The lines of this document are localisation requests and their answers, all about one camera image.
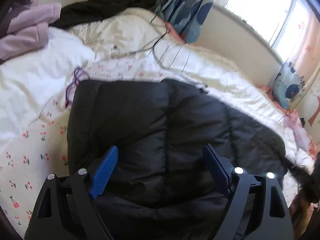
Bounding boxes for black puffer jacket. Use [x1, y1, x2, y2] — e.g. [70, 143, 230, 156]
[65, 78, 313, 240]

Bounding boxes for purple folded clothes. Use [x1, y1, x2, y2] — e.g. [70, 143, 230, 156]
[1, 3, 61, 62]

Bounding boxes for person's right hand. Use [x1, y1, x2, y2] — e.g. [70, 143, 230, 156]
[289, 190, 320, 240]

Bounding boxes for white cherry print bedsheet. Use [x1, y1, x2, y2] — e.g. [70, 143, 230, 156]
[0, 55, 301, 238]

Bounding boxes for purple eyeglasses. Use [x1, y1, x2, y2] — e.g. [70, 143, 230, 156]
[65, 67, 90, 108]

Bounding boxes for blue patterned curtain right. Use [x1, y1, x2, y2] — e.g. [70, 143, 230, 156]
[272, 62, 305, 109]

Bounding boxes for blue patterned curtain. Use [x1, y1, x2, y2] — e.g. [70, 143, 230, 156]
[272, 62, 305, 109]
[155, 0, 215, 43]

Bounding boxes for white pillow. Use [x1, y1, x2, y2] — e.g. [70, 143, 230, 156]
[1, 27, 95, 150]

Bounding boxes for cream quilted blanket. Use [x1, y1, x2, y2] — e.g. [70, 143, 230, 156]
[69, 8, 286, 132]

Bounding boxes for blue patterned curtain left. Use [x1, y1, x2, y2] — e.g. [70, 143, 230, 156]
[155, 0, 215, 43]

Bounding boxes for black cable on bed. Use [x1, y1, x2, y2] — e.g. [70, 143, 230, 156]
[109, 0, 209, 88]

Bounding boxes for black garment by wall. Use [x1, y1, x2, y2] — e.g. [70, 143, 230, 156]
[50, 0, 157, 30]

